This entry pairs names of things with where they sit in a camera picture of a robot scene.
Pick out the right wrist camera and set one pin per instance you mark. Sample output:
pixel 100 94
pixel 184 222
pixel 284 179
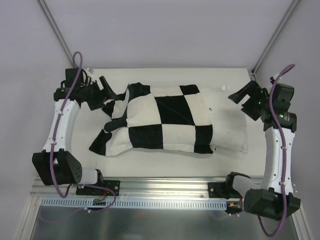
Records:
pixel 275 77

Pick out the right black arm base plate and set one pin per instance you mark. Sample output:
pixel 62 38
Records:
pixel 222 190

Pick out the white pillow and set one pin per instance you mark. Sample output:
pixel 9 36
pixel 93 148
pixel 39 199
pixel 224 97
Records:
pixel 228 121

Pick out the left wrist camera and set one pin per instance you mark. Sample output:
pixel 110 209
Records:
pixel 91 73

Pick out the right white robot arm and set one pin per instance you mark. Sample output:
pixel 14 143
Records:
pixel 274 198

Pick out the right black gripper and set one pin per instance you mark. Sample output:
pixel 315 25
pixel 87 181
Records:
pixel 250 100

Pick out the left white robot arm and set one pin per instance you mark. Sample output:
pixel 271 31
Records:
pixel 55 164

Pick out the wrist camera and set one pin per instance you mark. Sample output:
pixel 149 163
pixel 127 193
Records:
pixel 275 77
pixel 91 73

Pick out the aluminium frame post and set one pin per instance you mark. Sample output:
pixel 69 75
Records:
pixel 55 29
pixel 275 35

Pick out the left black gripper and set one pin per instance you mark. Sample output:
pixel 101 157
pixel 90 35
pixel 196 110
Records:
pixel 97 97

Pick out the aluminium mounting rail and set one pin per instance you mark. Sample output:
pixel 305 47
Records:
pixel 166 188

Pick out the black white checkered pillowcase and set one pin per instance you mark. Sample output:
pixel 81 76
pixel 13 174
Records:
pixel 173 118

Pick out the right aluminium frame post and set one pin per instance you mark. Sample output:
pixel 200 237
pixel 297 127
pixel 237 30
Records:
pixel 275 35

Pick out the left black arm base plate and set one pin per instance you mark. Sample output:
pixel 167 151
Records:
pixel 101 188

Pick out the left aluminium frame post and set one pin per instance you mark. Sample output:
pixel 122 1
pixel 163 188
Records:
pixel 55 29

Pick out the white slotted cable duct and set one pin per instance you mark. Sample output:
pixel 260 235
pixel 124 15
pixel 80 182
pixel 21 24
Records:
pixel 124 203

